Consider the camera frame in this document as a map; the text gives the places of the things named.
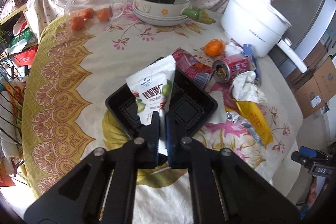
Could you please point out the yellow packet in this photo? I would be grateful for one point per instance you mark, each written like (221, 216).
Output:
(256, 119)

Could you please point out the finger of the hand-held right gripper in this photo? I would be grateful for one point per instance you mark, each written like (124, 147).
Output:
(302, 155)

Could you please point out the peeled mandarin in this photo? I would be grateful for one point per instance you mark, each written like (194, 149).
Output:
(213, 48)

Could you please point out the green packet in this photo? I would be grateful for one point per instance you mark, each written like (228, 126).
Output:
(23, 36)

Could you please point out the flat white napkin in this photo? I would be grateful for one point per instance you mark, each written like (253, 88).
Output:
(218, 111)

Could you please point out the red drink can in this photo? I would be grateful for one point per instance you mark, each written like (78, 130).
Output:
(236, 66)

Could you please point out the blue carton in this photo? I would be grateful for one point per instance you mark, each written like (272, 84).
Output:
(248, 50)

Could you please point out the cardboard box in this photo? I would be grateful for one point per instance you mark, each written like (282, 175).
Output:
(312, 92)
(326, 69)

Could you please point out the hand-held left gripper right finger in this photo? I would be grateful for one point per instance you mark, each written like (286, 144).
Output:
(170, 140)

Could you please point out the glass jar with wooden lid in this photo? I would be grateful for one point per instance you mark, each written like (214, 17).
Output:
(86, 1)

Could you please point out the grey refrigerator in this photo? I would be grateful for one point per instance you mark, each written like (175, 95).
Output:
(312, 16)

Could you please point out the white snack packet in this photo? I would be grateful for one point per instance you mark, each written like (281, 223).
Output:
(149, 87)

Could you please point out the black plastic tray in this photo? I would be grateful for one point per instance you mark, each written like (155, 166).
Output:
(189, 111)

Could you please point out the floral tablecloth with yellow border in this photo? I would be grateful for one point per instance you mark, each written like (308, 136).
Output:
(78, 69)

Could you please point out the white electric pot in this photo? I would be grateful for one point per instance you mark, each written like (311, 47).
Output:
(252, 22)

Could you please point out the white bowl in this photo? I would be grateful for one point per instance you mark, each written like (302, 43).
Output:
(157, 7)

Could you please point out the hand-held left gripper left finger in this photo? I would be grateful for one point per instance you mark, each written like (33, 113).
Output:
(155, 132)

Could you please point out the red snack wrapper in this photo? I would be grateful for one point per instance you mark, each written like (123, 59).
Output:
(194, 69)

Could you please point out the small crumpled white tissue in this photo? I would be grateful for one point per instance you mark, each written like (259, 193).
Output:
(233, 49)

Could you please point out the silver foil wrapper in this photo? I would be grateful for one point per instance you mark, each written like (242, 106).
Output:
(233, 117)

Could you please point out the large white tissue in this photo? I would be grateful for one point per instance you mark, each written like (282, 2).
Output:
(244, 85)

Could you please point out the red box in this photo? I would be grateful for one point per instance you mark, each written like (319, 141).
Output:
(26, 57)

